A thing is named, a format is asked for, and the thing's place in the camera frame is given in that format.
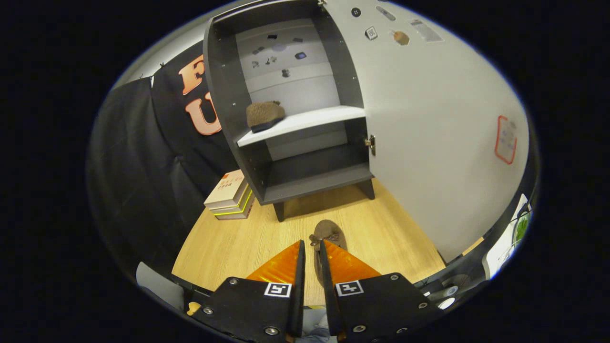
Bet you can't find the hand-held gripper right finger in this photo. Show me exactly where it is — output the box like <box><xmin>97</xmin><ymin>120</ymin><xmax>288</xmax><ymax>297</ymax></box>
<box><xmin>318</xmin><ymin>240</ymin><xmax>444</xmax><ymax>343</ymax></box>

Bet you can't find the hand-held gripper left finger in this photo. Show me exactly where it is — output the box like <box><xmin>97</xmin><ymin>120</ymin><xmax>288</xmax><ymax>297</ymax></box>
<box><xmin>191</xmin><ymin>240</ymin><xmax>305</xmax><ymax>343</ymax></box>

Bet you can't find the beige shoe cabinet door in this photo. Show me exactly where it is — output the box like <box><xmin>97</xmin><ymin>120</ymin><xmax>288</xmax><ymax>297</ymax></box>
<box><xmin>324</xmin><ymin>0</ymin><xmax>530</xmax><ymax>263</ymax></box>

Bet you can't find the white green-printed sheet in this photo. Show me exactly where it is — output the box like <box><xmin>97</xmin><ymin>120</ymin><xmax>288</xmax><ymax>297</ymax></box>
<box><xmin>486</xmin><ymin>193</ymin><xmax>532</xmax><ymax>279</ymax></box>

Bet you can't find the brown fuzzy slipper shoe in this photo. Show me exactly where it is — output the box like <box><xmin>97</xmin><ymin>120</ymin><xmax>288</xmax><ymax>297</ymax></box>
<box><xmin>246</xmin><ymin>101</ymin><xmax>286</xmax><ymax>133</ymax></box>
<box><xmin>309</xmin><ymin>220</ymin><xmax>348</xmax><ymax>286</ymax></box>

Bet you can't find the dark grey shoe cabinet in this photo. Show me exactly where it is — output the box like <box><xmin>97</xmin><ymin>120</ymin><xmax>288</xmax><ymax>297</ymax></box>
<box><xmin>203</xmin><ymin>0</ymin><xmax>377</xmax><ymax>223</ymax></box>

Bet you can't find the black backdrop cloth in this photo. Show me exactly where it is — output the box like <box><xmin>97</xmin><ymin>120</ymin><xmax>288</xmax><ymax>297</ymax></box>
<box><xmin>86</xmin><ymin>40</ymin><xmax>239</xmax><ymax>286</ymax></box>

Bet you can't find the white cabinet shelf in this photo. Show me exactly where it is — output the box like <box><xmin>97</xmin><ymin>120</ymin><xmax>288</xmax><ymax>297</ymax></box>
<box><xmin>237</xmin><ymin>105</ymin><xmax>366</xmax><ymax>148</ymax></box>

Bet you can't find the beige book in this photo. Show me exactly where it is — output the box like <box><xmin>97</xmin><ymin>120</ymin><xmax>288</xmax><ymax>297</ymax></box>
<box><xmin>204</xmin><ymin>170</ymin><xmax>248</xmax><ymax>209</ymax></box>

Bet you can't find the person's leg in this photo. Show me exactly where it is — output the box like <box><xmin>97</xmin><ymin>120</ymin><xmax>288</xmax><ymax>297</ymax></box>
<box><xmin>303</xmin><ymin>309</ymin><xmax>330</xmax><ymax>343</ymax></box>

